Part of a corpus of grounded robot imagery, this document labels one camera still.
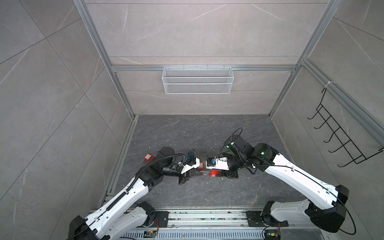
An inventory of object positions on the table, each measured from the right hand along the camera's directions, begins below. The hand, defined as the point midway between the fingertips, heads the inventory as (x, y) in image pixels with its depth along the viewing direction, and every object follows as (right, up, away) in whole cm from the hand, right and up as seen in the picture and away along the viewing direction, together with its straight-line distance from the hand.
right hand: (216, 166), depth 69 cm
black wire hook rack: (+57, +16, -1) cm, 60 cm away
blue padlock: (-12, +1, +29) cm, 31 cm away
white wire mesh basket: (-9, +51, +32) cm, 61 cm away
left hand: (-8, -1, -2) cm, 8 cm away
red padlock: (-2, -2, -4) cm, 5 cm away
